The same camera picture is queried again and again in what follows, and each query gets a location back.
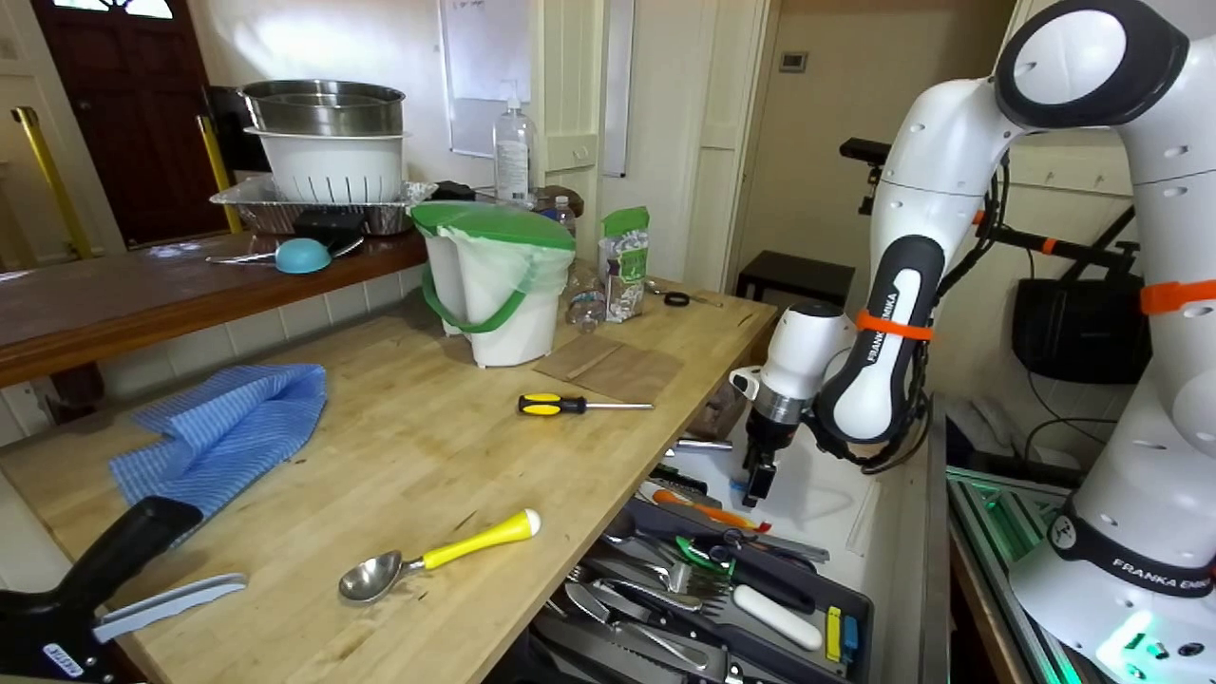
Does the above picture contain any small yellow tool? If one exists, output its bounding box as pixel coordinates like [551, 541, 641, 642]
[819, 602, 846, 671]

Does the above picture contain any white wall paper sheet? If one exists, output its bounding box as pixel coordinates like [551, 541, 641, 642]
[437, 0, 541, 164]

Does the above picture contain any white bin with green lid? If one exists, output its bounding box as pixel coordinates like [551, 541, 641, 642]
[408, 197, 583, 372]

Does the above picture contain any black mounting rod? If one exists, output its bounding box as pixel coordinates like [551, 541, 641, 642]
[836, 132, 1145, 288]

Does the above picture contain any steel pot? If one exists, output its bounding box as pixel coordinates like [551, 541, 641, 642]
[237, 77, 409, 140]

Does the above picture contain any dark brown door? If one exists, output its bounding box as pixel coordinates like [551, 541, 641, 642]
[28, 0, 237, 255]

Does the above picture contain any blue dish brush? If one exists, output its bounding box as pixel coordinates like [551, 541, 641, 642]
[204, 234, 374, 283]

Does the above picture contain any dark brown bar counter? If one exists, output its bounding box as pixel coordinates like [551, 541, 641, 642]
[0, 230, 431, 391]

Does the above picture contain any black stool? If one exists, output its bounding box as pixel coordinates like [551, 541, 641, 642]
[728, 248, 862, 317]

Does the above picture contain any black hanging bag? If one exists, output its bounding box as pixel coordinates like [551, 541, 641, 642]
[1011, 274, 1160, 387]

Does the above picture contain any silver handled knife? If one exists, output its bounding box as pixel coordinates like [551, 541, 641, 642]
[661, 433, 736, 460]

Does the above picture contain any white handled knife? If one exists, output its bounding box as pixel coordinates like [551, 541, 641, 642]
[728, 581, 830, 659]

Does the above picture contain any yellow pole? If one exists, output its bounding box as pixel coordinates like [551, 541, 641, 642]
[190, 110, 246, 239]

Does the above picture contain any small brown wooden item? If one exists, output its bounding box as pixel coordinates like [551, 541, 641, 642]
[683, 386, 754, 445]

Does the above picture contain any yellow handled ice cream scoop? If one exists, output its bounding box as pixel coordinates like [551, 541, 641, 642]
[336, 507, 548, 607]

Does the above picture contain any large clear bottle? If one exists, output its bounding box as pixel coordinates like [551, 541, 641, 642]
[490, 99, 541, 208]

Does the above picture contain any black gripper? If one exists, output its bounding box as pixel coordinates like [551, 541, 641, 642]
[740, 408, 804, 510]

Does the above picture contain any clear food bag green label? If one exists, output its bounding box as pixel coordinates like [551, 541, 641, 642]
[591, 201, 656, 327]

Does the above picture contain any open wooden drawer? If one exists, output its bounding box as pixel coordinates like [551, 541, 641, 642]
[488, 364, 959, 684]

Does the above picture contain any white colander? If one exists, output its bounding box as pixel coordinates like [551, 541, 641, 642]
[244, 126, 414, 208]

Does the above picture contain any blue cloth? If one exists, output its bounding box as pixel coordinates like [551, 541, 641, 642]
[102, 363, 336, 521]

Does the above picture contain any metal robot mounting frame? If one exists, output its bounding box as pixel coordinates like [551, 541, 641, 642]
[942, 460, 1087, 684]

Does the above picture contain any clear dish tray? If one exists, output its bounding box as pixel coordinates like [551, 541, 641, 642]
[204, 173, 425, 215]

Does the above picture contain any orange handled tool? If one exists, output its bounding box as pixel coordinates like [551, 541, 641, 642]
[645, 483, 776, 541]

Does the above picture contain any green handled tool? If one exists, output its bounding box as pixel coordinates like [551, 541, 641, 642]
[667, 533, 740, 590]

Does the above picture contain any wooden butcher block island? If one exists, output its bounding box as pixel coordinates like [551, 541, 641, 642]
[0, 279, 781, 684]

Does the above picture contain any yellow black screwdriver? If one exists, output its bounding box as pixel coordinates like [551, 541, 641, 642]
[514, 387, 656, 421]

